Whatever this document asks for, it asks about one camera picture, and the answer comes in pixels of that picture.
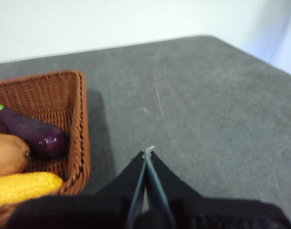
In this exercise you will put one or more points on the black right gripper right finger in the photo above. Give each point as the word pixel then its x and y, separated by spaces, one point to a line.
pixel 207 212

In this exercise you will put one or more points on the brown potato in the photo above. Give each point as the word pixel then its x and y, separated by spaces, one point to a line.
pixel 6 155

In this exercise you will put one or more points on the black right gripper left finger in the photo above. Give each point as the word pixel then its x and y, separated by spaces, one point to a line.
pixel 88 212

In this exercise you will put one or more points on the purple eggplant with green stem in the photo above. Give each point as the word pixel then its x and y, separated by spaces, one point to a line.
pixel 33 133

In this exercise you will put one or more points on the yellow corn cob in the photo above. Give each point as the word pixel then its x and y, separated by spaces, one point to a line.
pixel 23 187

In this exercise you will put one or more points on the brown wicker basket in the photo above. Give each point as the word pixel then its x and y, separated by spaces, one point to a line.
pixel 71 107

